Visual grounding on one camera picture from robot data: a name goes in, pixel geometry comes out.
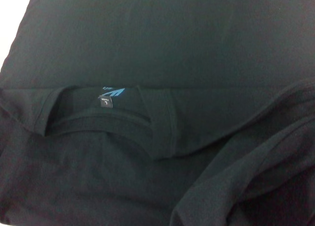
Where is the black shirt with FREE print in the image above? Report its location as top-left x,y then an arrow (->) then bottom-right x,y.
0,0 -> 315,226

